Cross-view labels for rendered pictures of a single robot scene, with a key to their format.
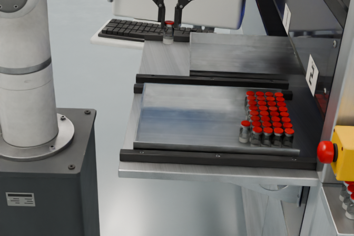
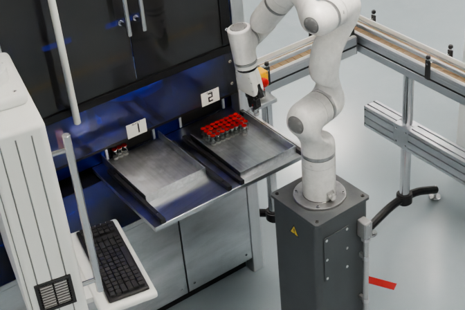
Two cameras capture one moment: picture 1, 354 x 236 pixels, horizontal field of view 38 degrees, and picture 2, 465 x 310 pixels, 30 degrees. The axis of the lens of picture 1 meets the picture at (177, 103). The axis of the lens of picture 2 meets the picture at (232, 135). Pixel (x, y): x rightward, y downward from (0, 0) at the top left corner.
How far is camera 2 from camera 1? 3.62 m
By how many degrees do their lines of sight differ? 96
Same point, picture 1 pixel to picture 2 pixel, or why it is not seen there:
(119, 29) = (131, 275)
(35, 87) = not seen: hidden behind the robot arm
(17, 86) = not seen: hidden behind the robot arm
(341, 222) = (269, 98)
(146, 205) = not seen: outside the picture
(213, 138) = (254, 142)
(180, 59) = (179, 192)
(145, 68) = (210, 197)
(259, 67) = (155, 162)
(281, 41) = (109, 164)
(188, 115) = (243, 157)
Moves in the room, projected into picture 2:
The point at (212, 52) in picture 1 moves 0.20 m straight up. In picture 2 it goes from (153, 187) to (146, 142)
